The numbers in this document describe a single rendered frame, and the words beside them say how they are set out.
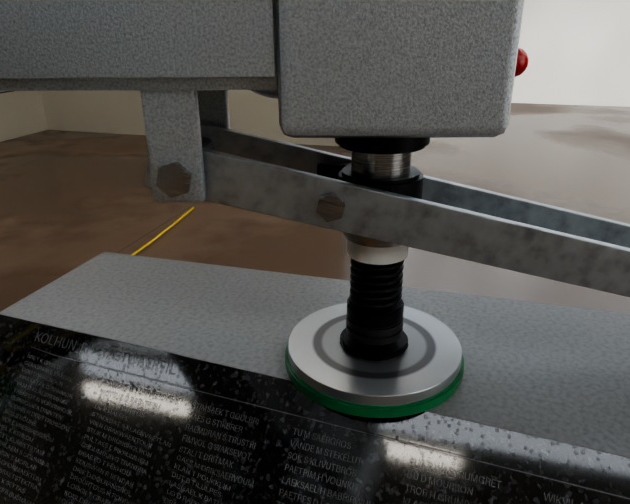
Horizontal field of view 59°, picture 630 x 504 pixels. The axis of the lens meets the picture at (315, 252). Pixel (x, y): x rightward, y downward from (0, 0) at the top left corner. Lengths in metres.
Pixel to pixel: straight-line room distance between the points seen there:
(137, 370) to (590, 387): 0.56
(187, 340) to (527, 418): 0.43
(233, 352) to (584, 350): 0.45
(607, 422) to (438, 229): 0.28
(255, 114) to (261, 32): 5.48
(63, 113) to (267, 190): 6.73
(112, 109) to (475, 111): 6.42
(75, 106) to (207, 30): 6.64
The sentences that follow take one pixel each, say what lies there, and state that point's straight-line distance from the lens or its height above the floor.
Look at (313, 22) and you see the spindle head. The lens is 0.48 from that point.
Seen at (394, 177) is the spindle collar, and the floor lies 1.07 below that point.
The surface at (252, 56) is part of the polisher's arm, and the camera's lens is 0.49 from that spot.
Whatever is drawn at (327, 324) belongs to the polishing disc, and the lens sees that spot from 0.73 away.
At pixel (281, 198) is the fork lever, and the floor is 1.06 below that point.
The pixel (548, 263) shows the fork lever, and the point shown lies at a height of 0.99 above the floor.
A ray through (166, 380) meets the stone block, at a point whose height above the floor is 0.80.
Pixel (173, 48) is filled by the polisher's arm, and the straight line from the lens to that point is 0.51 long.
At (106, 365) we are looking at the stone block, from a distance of 0.80.
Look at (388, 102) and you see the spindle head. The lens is 0.49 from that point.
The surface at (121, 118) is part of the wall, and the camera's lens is 6.78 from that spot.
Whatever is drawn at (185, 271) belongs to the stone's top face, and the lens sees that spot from 0.97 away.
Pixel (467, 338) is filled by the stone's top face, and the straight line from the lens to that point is 0.78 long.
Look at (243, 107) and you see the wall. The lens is 6.01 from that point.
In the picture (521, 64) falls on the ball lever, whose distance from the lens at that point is 0.68.
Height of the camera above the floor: 1.22
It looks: 23 degrees down
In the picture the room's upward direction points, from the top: straight up
